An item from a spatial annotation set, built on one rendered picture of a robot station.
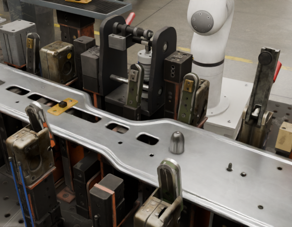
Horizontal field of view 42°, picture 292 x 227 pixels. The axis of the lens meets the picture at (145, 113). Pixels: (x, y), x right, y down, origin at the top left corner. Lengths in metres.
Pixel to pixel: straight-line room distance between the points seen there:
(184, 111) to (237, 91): 0.60
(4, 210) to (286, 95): 2.55
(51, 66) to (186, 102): 0.43
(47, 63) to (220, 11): 0.54
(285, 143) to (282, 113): 0.77
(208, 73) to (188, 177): 0.60
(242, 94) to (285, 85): 1.92
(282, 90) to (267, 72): 2.48
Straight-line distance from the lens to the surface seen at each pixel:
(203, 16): 1.20
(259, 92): 0.89
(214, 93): 1.39
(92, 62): 1.12
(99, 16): 1.20
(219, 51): 1.32
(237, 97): 1.51
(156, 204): 0.68
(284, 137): 0.88
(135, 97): 1.03
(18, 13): 1.51
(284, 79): 3.54
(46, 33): 3.87
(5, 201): 1.24
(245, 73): 3.54
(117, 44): 1.04
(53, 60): 1.17
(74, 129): 0.95
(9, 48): 1.31
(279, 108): 1.68
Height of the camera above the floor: 1.53
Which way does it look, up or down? 33 degrees down
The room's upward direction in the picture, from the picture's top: 1 degrees clockwise
